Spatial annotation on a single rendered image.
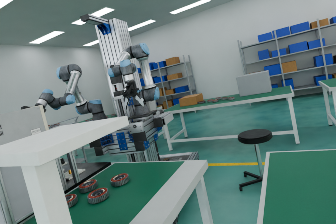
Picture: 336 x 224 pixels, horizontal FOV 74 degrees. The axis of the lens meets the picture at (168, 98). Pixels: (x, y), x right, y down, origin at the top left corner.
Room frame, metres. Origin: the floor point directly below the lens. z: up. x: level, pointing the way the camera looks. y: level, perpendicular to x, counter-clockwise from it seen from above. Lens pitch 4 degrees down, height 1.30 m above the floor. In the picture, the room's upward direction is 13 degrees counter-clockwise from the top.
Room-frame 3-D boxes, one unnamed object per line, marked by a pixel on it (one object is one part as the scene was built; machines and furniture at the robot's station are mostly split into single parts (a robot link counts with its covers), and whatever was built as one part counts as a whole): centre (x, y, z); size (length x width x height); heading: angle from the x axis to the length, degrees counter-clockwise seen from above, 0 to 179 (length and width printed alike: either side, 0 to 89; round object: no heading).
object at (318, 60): (6.01, -4.29, 0.92); 0.42 x 0.36 x 0.28; 152
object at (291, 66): (6.40, -3.57, 0.92); 0.40 x 0.36 x 0.28; 152
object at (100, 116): (2.32, 0.74, 1.09); 0.15 x 0.15 x 0.10
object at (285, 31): (6.41, -3.53, 1.89); 0.42 x 0.42 x 0.23; 61
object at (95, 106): (2.32, 0.75, 1.20); 0.13 x 0.12 x 0.14; 81
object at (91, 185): (1.35, 0.60, 0.77); 0.11 x 0.11 x 0.04
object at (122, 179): (1.34, 0.39, 0.77); 0.11 x 0.11 x 0.04
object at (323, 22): (6.00, -4.33, 1.87); 0.40 x 0.36 x 0.17; 151
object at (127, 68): (1.64, 0.25, 1.45); 0.09 x 0.08 x 0.11; 168
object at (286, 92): (3.97, -0.95, 0.38); 2.20 x 0.90 x 0.75; 62
